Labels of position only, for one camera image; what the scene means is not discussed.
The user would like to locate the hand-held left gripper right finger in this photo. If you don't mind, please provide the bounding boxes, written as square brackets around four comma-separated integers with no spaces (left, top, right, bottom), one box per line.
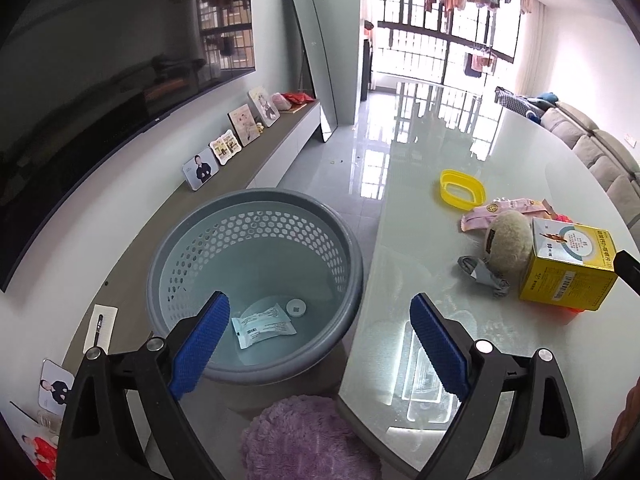
[409,294,586,480]

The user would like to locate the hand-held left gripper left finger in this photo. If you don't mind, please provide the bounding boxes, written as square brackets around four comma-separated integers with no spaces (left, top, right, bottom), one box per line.
[56,290,232,480]

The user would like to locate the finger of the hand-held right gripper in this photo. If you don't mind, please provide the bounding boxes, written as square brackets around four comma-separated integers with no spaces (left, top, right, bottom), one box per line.
[614,249,640,292]

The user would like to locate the yellow cardboard box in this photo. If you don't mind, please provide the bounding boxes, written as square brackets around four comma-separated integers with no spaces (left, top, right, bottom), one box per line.
[519,217,620,312]

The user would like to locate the grey wrapper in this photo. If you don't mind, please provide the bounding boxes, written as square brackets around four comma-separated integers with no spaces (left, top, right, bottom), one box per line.
[457,255,511,299]

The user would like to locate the beige plush ball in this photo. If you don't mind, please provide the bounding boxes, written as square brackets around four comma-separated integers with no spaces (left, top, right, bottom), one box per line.
[481,210,535,276]

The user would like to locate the pink snack packet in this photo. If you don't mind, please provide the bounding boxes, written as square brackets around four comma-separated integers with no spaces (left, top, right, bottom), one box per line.
[460,197,556,233]

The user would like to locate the grey perforated plastic basket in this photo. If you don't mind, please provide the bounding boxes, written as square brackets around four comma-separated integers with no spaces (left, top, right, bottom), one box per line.
[146,188,365,386]

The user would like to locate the white sealed packet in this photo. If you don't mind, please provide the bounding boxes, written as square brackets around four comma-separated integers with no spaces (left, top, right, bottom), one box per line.
[231,306,297,352]

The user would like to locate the white paper sheet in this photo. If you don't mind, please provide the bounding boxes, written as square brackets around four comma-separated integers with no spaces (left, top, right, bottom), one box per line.
[82,304,118,356]

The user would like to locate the beige sofa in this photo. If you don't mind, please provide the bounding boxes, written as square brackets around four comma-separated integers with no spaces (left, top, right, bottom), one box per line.
[540,101,640,226]

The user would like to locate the purple fluffy cushion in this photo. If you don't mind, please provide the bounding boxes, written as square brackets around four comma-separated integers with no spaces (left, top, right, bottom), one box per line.
[240,395,383,480]

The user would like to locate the clear plastic bottle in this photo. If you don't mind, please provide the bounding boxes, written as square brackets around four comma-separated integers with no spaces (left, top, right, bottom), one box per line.
[10,400,63,436]

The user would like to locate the red printed card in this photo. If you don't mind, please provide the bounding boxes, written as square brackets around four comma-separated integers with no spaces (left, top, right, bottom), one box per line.
[20,432,58,480]

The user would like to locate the blue plaid bag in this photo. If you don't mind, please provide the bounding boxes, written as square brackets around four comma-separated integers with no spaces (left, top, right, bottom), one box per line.
[494,86,548,122]

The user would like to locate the long grey television cabinet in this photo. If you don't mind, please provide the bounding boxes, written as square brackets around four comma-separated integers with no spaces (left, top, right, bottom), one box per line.
[60,97,321,401]

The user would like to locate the clothes on low rack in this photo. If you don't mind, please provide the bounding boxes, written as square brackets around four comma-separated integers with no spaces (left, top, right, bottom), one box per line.
[465,45,501,78]

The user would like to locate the large black television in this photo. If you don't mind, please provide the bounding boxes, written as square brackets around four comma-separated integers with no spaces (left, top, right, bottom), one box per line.
[0,0,257,293]

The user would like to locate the tall black-framed mirror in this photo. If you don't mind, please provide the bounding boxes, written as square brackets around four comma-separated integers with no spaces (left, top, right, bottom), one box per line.
[284,0,339,143]

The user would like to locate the barred balcony window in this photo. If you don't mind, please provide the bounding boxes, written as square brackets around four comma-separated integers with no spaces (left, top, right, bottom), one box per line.
[362,0,526,91]

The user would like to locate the rounded photo frame dark suit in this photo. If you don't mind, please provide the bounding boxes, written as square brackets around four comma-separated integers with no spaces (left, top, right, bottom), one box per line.
[39,358,76,417]

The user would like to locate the yellow plastic ring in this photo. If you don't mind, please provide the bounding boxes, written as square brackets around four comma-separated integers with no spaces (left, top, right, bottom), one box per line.
[439,169,487,207]

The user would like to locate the photo frame man in suit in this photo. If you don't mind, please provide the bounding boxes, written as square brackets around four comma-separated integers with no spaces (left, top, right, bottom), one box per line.
[181,149,221,192]

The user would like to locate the ornate white photo frame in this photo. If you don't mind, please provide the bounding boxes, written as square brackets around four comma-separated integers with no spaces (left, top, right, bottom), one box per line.
[208,129,244,166]

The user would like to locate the pale portrait photo frame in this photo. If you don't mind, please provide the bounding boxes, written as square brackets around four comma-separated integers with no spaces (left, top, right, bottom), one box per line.
[227,104,261,147]

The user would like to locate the white portrait photo frame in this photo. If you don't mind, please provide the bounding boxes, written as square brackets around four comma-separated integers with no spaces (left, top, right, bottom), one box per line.
[248,86,281,128]

